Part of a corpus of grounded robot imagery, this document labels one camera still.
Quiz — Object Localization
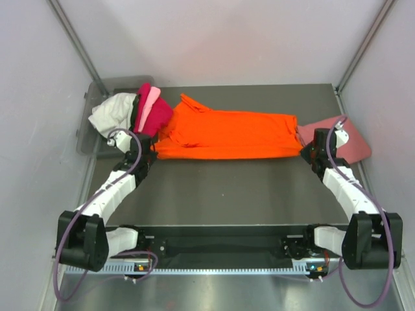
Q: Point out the folded pink t shirt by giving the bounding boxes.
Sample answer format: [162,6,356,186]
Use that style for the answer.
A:
[297,116,372,164]

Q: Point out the left aluminium frame post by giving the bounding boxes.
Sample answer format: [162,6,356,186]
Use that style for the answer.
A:
[46,0,109,97]

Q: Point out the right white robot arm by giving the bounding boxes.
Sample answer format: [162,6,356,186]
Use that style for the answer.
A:
[301,128,403,270]

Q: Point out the purple cable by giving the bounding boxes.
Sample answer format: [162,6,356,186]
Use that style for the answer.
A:
[53,128,160,302]
[326,117,398,308]

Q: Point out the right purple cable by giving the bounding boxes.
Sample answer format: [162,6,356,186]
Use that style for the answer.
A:
[326,117,398,308]

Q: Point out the aluminium frame post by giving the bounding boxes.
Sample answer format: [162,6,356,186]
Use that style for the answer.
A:
[334,0,397,97]
[46,0,109,97]

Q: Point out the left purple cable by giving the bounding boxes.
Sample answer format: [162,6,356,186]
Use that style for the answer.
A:
[53,128,160,302]

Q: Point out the white t shirt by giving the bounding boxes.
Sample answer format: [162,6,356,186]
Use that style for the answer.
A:
[88,93,136,138]

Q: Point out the light pink t shirt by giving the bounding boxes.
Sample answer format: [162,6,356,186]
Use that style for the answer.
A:
[137,86,161,133]

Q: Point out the orange t shirt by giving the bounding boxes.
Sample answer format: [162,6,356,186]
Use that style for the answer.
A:
[155,94,302,160]

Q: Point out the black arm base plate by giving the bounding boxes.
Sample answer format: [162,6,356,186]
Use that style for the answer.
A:
[139,225,325,270]

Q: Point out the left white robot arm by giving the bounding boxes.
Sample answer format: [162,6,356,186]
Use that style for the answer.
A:
[56,130,157,272]

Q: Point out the magenta t shirt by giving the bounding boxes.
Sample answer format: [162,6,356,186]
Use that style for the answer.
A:
[133,83,173,137]

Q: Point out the slotted grey cable duct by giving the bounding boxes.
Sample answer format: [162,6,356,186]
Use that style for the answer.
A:
[64,260,328,276]

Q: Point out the grey plastic bin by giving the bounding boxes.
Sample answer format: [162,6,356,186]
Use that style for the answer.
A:
[77,75,155,159]

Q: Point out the dark green t shirt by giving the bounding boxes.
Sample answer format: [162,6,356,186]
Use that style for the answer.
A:
[128,95,141,132]

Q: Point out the right aluminium frame post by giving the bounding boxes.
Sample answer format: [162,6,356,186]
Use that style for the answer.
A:
[334,0,397,97]

